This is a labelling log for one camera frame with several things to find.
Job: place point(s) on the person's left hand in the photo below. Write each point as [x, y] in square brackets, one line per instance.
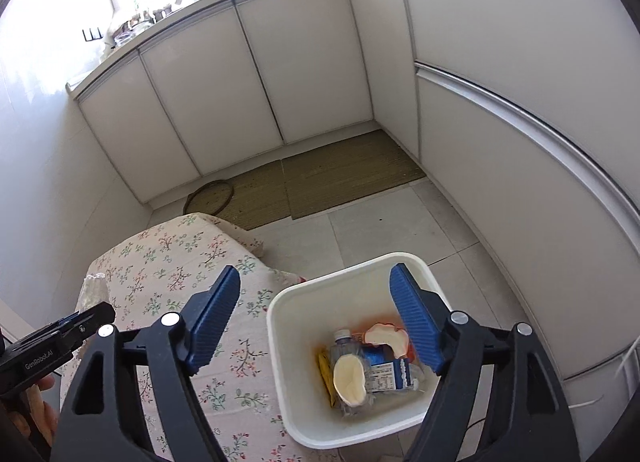
[40, 412]

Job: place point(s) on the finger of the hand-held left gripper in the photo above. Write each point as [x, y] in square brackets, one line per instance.
[85, 324]

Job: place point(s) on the light blue milk carton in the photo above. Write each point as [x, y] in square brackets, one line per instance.
[385, 372]

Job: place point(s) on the clear plastic bottle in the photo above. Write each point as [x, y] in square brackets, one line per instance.
[345, 347]

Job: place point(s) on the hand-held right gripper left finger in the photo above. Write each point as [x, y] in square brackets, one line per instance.
[215, 322]

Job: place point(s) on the black utensil rack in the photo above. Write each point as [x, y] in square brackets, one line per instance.
[91, 35]

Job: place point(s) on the round woven tray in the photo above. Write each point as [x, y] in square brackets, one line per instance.
[210, 197]

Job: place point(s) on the woven floor mat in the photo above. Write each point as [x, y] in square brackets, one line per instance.
[260, 197]
[350, 171]

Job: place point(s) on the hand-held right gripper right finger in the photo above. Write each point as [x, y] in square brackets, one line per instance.
[415, 322]

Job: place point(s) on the yellow snack packet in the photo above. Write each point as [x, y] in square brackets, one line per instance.
[326, 377]

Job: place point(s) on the white curved side cabinet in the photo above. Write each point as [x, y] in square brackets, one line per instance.
[500, 116]

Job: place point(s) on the white base cabinet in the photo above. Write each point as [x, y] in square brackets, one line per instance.
[225, 76]

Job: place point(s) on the floral tablecloth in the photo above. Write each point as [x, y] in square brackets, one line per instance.
[165, 262]

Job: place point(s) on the white plastic bin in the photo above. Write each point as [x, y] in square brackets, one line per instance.
[300, 342]

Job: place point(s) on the group of small jars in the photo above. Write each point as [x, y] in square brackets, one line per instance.
[145, 19]

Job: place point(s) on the white crinkled wrapper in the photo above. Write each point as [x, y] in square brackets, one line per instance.
[95, 292]

